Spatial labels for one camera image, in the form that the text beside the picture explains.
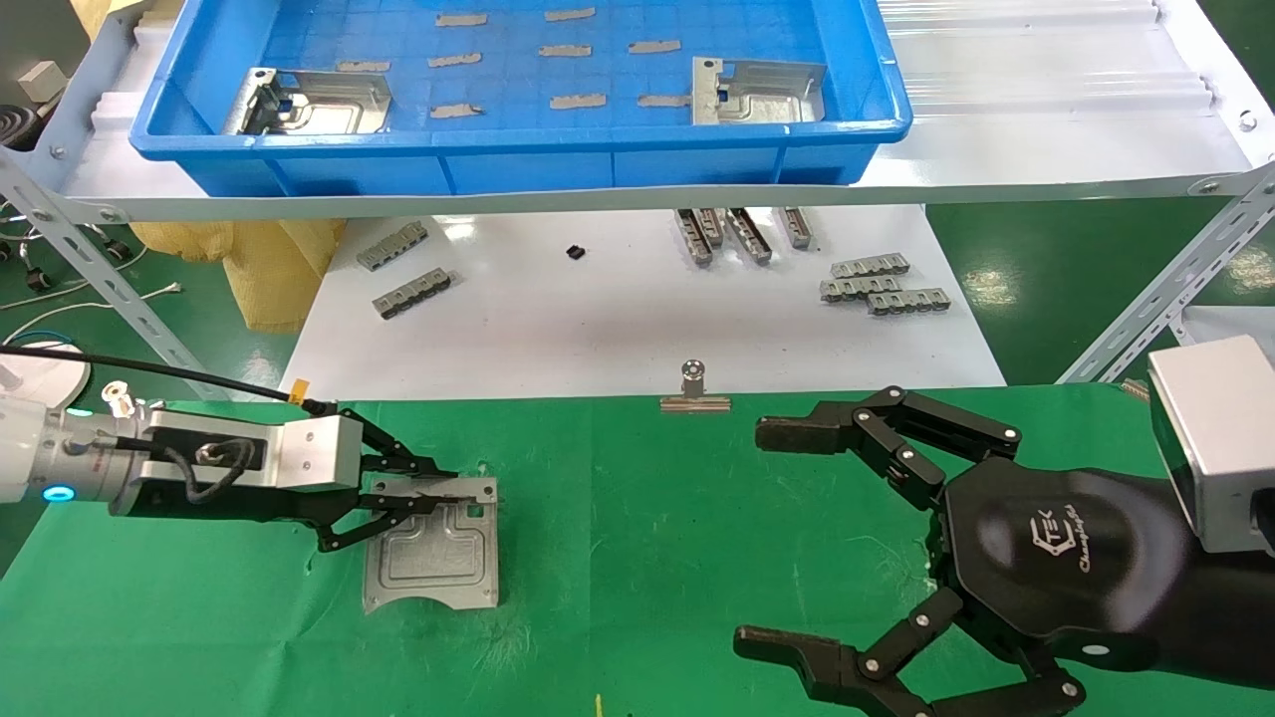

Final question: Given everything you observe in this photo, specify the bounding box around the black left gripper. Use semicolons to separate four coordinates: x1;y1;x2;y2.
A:
110;404;461;555

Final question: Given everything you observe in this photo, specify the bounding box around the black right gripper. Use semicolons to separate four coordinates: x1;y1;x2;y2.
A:
734;386;1196;717

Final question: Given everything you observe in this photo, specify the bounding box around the stamped metal plate part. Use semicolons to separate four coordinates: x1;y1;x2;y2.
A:
690;57;829;127
362;476;500;614
221;67;393;136

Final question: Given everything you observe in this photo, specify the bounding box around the green table cloth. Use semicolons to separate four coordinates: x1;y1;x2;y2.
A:
0;383;1275;717

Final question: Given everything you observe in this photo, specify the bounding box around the yellow garment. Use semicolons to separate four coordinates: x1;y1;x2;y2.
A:
129;219;349;335

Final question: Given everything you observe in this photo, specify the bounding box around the blue plastic bin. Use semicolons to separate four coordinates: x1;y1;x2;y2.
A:
127;0;912;197

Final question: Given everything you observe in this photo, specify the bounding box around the white round base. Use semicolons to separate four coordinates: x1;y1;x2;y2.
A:
0;344;93;409

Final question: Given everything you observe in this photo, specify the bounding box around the black wheeled chair base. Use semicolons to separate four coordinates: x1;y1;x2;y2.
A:
0;204;133;293

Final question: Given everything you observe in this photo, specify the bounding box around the white slotted angle shelf rack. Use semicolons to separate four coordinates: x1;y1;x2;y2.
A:
0;0;1275;401

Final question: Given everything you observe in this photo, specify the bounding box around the small grey box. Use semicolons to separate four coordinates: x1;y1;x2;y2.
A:
16;60;68;102

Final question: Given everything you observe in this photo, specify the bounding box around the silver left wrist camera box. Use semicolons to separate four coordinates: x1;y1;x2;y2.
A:
149;411;366;491

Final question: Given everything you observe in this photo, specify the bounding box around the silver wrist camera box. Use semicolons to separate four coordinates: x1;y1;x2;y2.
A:
1146;335;1275;555
149;411;366;491

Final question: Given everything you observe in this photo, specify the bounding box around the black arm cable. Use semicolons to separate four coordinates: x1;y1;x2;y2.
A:
0;342;340;415

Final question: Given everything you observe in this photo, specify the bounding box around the white floor cable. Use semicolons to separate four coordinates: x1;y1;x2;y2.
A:
0;282;183;342

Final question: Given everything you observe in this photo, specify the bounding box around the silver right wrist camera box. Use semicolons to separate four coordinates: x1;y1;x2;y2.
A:
1146;335;1275;555

